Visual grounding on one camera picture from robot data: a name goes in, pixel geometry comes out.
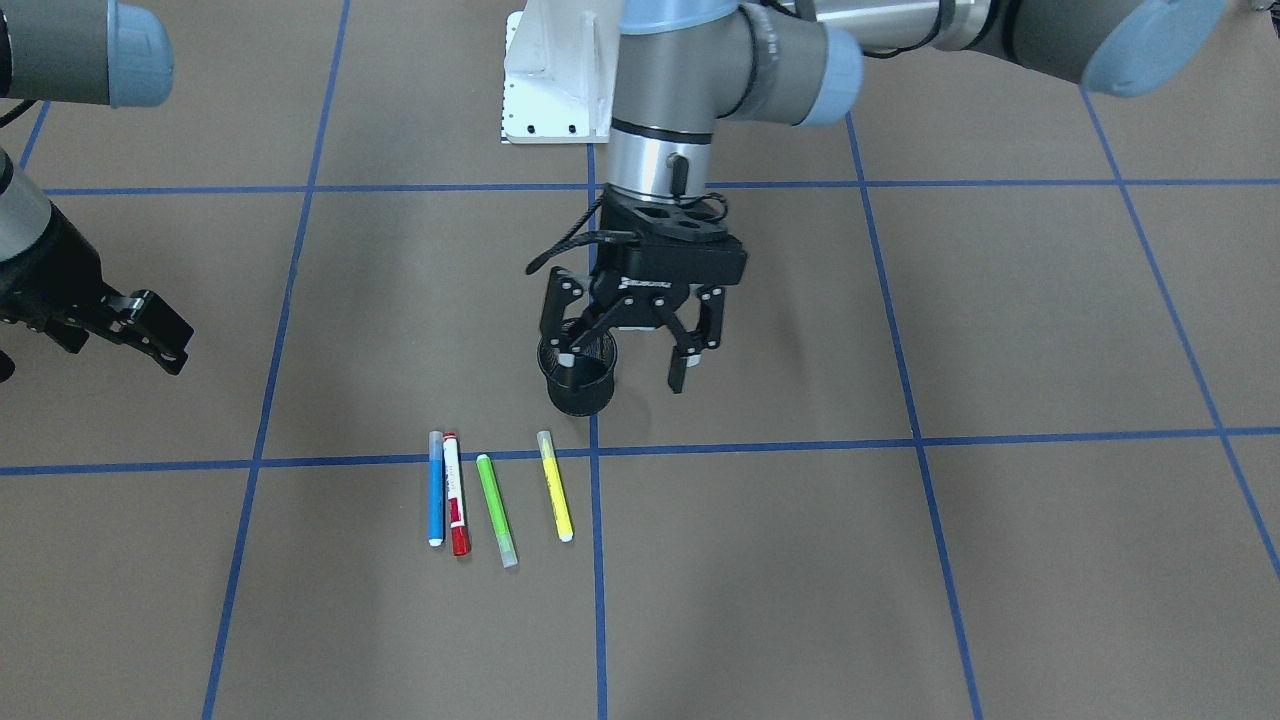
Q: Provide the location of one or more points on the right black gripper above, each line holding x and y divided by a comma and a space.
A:
50, 272

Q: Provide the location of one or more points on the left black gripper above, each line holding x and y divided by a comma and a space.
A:
640, 297

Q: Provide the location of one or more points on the yellow highlighter pen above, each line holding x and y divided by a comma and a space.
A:
557, 497

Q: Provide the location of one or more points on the blue highlighter pen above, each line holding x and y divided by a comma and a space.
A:
436, 490

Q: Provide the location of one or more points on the green highlighter pen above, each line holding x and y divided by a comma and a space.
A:
497, 511

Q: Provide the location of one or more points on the red whiteboard marker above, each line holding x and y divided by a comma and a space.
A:
455, 510

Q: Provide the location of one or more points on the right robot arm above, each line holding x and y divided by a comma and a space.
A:
106, 53

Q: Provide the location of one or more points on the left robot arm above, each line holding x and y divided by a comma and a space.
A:
685, 65

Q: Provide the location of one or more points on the black mesh pen cup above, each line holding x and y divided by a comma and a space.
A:
586, 386

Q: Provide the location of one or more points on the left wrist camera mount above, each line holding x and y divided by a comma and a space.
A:
660, 244

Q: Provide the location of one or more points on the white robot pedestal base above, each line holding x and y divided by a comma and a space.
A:
559, 70

